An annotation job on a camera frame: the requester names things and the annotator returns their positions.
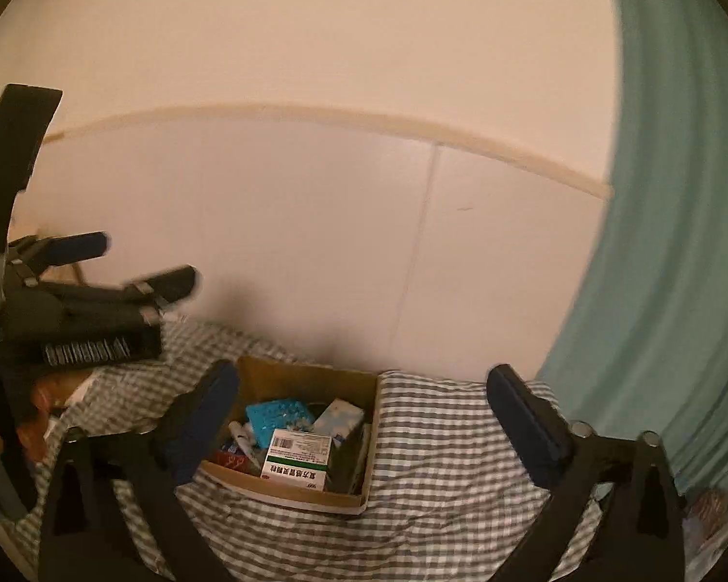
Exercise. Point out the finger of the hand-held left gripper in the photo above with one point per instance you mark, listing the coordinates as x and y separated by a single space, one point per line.
73 247
170 284

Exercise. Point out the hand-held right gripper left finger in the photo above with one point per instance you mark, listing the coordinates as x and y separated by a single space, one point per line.
209 418

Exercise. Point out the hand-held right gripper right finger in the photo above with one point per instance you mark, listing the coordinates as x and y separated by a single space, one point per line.
528 430

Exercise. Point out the white cream tube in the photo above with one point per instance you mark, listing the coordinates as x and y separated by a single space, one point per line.
242 436

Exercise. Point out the clear pack with red label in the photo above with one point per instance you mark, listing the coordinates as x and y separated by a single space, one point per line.
233 462

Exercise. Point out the blue blister pack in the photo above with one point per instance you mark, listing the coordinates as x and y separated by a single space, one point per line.
276 415

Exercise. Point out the green white medicine box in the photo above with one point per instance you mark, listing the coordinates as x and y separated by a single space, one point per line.
297 461

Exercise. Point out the large cardboard box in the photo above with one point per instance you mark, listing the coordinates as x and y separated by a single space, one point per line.
315 376

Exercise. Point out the white blue packet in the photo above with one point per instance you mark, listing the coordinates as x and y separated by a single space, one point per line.
340 418

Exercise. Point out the person's left hand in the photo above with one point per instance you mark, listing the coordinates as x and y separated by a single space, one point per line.
39 403

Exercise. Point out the grey white checked blanket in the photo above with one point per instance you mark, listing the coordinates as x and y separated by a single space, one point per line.
449 467

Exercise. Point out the patterned cloth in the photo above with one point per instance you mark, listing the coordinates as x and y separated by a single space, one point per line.
707 515

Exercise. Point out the teal curtain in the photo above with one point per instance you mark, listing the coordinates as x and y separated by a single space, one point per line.
673 254

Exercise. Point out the beige wall tape strip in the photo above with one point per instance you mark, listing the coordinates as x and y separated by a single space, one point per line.
340 114

